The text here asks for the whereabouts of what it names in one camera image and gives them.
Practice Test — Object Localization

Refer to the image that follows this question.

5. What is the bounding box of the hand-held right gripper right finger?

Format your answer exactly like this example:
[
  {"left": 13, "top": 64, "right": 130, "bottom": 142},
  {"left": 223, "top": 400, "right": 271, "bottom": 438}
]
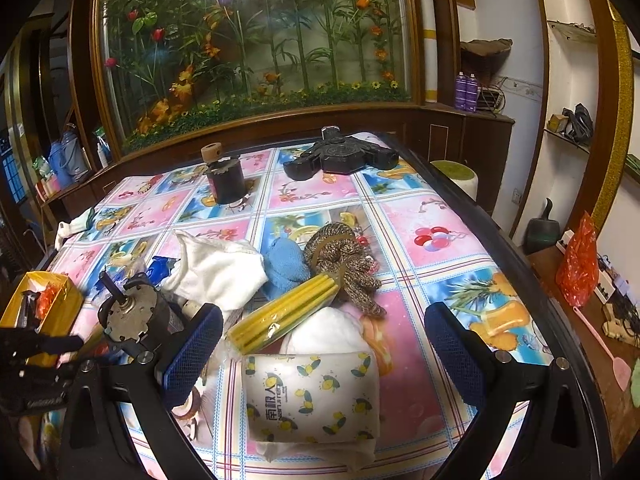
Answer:
[{"left": 424, "top": 302, "right": 599, "bottom": 480}]

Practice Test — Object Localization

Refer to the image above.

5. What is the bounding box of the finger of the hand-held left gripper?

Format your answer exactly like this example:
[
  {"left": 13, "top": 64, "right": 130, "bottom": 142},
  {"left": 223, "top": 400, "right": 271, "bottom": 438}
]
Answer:
[{"left": 35, "top": 335, "right": 85, "bottom": 356}]

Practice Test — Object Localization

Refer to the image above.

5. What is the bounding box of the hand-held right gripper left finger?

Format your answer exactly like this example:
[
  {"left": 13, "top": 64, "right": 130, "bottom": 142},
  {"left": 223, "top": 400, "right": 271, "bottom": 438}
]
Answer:
[{"left": 60, "top": 303, "right": 224, "bottom": 480}]

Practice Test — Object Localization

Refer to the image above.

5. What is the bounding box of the lemon print tissue pack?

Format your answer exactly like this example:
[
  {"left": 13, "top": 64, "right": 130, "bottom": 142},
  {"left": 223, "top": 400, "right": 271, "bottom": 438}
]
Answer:
[{"left": 241, "top": 350, "right": 382, "bottom": 447}]

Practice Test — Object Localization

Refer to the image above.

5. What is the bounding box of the white soft cloth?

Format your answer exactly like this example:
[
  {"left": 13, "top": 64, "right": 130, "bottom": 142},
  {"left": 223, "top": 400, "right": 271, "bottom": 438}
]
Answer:
[{"left": 279, "top": 305, "right": 387, "bottom": 377}]

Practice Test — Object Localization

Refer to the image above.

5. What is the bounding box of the yellow cardboard box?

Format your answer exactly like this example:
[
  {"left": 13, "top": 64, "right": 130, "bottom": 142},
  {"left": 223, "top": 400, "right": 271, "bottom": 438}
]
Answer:
[{"left": 0, "top": 271, "right": 84, "bottom": 367}]

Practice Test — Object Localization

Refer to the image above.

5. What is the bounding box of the brown tape roll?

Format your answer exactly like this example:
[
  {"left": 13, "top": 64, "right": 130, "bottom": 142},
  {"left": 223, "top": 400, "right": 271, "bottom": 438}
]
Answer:
[{"left": 172, "top": 389, "right": 204, "bottom": 422}]

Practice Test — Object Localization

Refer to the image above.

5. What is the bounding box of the grey metal gear motor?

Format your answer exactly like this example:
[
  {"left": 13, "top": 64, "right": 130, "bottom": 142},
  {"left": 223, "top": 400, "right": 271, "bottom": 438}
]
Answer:
[{"left": 97, "top": 270, "right": 176, "bottom": 362}]

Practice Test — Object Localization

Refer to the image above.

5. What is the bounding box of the white towel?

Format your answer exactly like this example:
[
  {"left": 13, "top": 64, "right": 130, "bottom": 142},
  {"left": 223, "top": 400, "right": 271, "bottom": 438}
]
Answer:
[{"left": 162, "top": 230, "right": 266, "bottom": 312}]

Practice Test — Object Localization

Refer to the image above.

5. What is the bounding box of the blue plastic packet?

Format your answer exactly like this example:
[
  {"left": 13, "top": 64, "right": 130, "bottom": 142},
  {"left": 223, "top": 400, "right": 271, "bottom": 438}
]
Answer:
[{"left": 149, "top": 256, "right": 182, "bottom": 292}]

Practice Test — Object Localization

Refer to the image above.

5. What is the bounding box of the yellow sponge pack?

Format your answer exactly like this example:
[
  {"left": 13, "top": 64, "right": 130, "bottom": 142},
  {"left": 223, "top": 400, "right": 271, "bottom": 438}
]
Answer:
[{"left": 226, "top": 270, "right": 344, "bottom": 357}]

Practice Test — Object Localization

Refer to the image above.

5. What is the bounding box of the white sock with green stripe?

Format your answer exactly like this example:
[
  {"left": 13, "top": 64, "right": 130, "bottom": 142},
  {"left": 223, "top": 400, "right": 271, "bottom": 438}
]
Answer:
[{"left": 54, "top": 211, "right": 97, "bottom": 249}]

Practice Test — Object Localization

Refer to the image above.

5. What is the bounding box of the blue knitted cloth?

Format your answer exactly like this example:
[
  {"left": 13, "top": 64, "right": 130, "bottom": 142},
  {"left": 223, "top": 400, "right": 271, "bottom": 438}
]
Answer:
[{"left": 262, "top": 236, "right": 314, "bottom": 294}]

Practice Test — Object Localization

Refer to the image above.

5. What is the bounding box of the dark green vase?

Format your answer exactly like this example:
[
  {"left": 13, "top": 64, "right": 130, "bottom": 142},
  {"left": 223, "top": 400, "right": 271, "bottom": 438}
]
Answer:
[{"left": 522, "top": 197, "right": 561, "bottom": 256}]

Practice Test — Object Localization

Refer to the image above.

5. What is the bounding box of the red plastic bag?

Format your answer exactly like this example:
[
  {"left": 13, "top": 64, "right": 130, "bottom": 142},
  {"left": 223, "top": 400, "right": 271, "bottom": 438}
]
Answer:
[{"left": 555, "top": 211, "right": 600, "bottom": 309}]

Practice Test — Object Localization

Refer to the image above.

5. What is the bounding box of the pink fly swatter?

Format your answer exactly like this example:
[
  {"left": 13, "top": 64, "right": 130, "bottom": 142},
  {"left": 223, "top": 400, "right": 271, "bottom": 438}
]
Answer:
[{"left": 572, "top": 305, "right": 634, "bottom": 391}]

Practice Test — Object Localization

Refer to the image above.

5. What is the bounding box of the tan wooden object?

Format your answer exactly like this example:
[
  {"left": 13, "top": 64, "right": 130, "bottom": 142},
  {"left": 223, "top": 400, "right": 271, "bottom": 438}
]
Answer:
[{"left": 602, "top": 302, "right": 637, "bottom": 337}]

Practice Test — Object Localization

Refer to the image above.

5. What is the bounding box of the black cylinder with wooden spool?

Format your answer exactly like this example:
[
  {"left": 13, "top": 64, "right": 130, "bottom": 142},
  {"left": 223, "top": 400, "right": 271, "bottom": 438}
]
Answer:
[{"left": 201, "top": 143, "right": 250, "bottom": 206}]

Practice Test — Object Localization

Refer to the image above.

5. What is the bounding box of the green topped white stool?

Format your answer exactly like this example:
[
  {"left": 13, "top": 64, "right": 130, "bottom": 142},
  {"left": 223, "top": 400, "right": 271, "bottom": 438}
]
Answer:
[{"left": 429, "top": 159, "right": 479, "bottom": 199}]

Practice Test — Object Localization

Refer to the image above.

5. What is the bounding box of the blue thermos jug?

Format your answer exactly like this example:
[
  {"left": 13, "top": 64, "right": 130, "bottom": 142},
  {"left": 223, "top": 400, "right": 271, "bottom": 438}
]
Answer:
[{"left": 47, "top": 132, "right": 84, "bottom": 184}]

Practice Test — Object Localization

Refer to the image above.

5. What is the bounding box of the black folded gripper device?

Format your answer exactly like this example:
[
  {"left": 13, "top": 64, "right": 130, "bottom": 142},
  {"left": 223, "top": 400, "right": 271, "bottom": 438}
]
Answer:
[{"left": 283, "top": 126, "right": 401, "bottom": 181}]

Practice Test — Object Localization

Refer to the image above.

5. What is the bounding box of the black bag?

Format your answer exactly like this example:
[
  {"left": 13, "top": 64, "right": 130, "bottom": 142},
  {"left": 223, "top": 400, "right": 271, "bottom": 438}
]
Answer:
[{"left": 562, "top": 103, "right": 596, "bottom": 144}]

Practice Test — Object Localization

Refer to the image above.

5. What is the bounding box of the dark woven basket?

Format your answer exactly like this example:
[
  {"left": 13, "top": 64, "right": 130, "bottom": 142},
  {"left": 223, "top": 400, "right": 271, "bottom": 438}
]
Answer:
[{"left": 459, "top": 38, "right": 514, "bottom": 84}]

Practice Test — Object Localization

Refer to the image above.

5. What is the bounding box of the white yellow rolled poster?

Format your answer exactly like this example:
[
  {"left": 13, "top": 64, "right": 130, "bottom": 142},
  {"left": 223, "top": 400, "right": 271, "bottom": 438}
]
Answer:
[{"left": 418, "top": 0, "right": 439, "bottom": 106}]

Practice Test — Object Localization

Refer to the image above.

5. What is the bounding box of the artificial flower glass display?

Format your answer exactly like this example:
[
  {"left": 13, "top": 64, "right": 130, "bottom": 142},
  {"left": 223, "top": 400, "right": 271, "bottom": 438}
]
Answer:
[{"left": 92, "top": 0, "right": 419, "bottom": 150}]

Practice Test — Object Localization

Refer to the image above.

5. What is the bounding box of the glass wall shelf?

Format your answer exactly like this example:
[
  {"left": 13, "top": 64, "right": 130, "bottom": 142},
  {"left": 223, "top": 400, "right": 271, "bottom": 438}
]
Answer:
[
  {"left": 545, "top": 20, "right": 599, "bottom": 44},
  {"left": 542, "top": 127, "right": 591, "bottom": 154}
]

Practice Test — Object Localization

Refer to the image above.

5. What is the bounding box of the metal wire rack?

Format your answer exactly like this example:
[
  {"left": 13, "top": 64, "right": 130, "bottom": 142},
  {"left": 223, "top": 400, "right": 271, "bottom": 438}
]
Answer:
[{"left": 475, "top": 85, "right": 505, "bottom": 114}]

